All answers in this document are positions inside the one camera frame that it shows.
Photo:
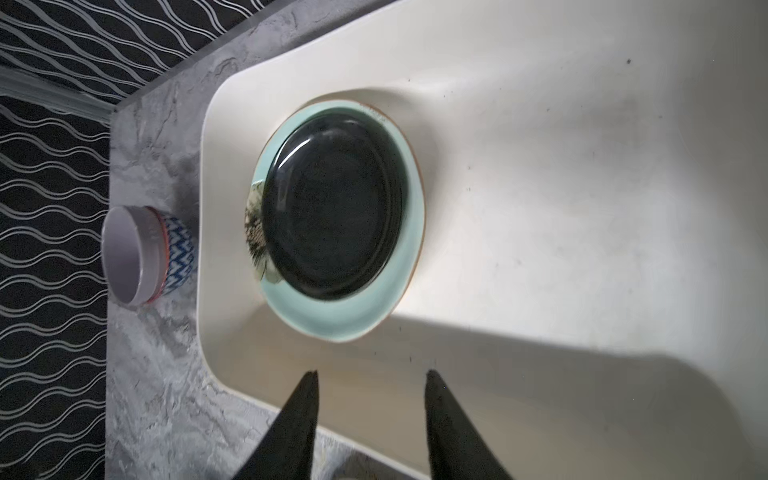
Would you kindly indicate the mint green flower plate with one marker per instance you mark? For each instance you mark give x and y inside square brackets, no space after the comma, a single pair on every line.
[356,315]

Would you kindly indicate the lavender patterned bowl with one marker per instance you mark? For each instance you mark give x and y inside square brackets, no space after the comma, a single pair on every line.
[146,253]

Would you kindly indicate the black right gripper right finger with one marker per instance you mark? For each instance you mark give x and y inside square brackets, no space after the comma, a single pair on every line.
[456,449]

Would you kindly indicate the aluminium frame corner post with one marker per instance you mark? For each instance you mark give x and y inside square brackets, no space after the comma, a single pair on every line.
[21,86]

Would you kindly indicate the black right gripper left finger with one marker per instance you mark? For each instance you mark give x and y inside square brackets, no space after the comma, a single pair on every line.
[286,450]

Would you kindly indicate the white plastic bin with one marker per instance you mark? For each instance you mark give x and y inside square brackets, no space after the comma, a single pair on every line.
[592,282]

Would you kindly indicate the black plate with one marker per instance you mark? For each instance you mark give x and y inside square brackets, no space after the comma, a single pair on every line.
[333,204]

